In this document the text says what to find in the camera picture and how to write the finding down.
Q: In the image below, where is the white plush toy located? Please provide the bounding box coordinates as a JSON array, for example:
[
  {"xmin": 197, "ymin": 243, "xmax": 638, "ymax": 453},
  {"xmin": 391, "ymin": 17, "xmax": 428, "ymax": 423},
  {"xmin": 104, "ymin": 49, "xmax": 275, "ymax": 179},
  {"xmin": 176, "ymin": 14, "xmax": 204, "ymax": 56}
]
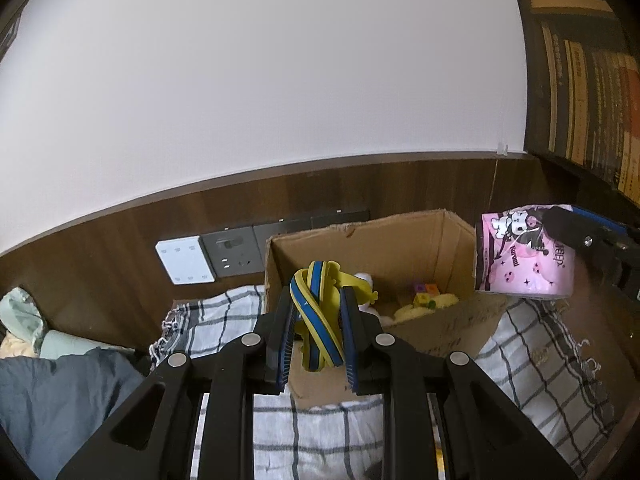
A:
[{"xmin": 354, "ymin": 272, "xmax": 397, "ymax": 328}]

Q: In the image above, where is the pale green cloth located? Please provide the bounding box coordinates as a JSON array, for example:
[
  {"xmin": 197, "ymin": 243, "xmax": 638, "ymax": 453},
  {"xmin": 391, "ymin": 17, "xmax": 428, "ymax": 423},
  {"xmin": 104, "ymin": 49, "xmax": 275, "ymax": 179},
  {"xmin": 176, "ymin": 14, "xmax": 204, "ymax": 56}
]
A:
[{"xmin": 0, "ymin": 287, "xmax": 116, "ymax": 361}]

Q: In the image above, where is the white wall switch panel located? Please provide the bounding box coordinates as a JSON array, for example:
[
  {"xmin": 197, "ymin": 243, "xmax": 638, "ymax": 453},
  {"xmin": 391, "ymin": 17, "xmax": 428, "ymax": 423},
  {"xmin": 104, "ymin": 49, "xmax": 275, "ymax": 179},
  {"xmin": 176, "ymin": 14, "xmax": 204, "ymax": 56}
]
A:
[{"xmin": 155, "ymin": 235, "xmax": 217, "ymax": 286}]

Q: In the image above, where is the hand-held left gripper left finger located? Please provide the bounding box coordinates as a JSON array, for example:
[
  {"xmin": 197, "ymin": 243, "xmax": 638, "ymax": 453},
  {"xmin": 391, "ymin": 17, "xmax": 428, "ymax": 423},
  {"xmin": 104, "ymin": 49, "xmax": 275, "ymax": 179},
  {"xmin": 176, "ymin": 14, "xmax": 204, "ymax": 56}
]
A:
[{"xmin": 55, "ymin": 287, "xmax": 296, "ymax": 480}]

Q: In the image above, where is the pink tissue pack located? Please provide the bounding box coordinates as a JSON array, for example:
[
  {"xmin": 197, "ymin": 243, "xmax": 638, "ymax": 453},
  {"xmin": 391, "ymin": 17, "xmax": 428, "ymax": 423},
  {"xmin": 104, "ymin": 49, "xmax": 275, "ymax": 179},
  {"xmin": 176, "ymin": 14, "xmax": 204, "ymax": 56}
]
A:
[{"xmin": 474, "ymin": 203, "xmax": 575, "ymax": 301}]

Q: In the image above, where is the brown cardboard box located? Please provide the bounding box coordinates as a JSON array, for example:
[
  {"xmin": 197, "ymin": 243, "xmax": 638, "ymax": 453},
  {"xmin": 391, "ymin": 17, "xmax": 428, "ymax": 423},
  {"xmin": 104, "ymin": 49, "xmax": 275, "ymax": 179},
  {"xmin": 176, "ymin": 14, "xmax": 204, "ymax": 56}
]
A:
[{"xmin": 264, "ymin": 208, "xmax": 508, "ymax": 406}]

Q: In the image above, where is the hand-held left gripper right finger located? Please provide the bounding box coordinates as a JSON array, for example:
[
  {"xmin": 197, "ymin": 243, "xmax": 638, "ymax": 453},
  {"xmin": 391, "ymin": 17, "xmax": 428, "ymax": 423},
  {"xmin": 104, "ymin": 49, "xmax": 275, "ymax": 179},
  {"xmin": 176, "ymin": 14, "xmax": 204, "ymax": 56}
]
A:
[{"xmin": 340, "ymin": 290, "xmax": 578, "ymax": 480}]

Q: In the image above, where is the yellow blue striped rubber toy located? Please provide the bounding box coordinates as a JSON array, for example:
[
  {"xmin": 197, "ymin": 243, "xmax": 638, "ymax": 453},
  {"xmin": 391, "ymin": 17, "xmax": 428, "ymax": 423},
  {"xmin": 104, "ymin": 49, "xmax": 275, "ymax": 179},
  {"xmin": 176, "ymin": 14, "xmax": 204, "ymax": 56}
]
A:
[{"xmin": 290, "ymin": 260, "xmax": 379, "ymax": 372}]

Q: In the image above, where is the colourful cube toy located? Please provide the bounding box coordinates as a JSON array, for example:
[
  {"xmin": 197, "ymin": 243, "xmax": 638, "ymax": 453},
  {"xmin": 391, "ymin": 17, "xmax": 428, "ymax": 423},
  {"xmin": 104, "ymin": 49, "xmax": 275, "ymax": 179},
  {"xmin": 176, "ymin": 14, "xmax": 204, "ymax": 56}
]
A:
[{"xmin": 412, "ymin": 282, "xmax": 441, "ymax": 308}]

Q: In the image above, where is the grey plaid blanket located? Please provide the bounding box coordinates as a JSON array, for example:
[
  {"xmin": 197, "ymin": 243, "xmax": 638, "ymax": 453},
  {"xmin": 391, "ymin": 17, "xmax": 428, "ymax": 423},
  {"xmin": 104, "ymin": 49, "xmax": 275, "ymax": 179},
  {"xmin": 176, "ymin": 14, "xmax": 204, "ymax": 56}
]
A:
[{"xmin": 147, "ymin": 285, "xmax": 618, "ymax": 480}]

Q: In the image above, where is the dark grey wall socket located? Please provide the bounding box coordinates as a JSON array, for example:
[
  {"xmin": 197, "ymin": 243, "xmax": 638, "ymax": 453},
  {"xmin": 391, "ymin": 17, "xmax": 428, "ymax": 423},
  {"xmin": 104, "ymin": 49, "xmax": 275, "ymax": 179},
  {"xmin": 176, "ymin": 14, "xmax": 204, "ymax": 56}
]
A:
[
  {"xmin": 200, "ymin": 225, "xmax": 262, "ymax": 279},
  {"xmin": 310, "ymin": 208, "xmax": 371, "ymax": 232},
  {"xmin": 252, "ymin": 216, "xmax": 313, "ymax": 251}
]

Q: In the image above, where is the blue-grey duvet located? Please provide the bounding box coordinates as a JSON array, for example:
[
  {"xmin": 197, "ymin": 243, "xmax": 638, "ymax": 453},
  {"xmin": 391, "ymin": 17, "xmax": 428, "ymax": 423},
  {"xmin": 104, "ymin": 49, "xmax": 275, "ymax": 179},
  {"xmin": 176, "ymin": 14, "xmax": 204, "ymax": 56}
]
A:
[{"xmin": 0, "ymin": 347, "xmax": 151, "ymax": 480}]

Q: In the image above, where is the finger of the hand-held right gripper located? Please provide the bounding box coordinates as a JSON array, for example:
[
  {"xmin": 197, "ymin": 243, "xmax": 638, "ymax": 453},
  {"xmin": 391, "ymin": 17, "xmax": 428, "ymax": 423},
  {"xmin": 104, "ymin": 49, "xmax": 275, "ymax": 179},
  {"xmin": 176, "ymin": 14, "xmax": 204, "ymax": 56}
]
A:
[
  {"xmin": 544, "ymin": 206, "xmax": 621, "ymax": 267},
  {"xmin": 570, "ymin": 205, "xmax": 632, "ymax": 235}
]

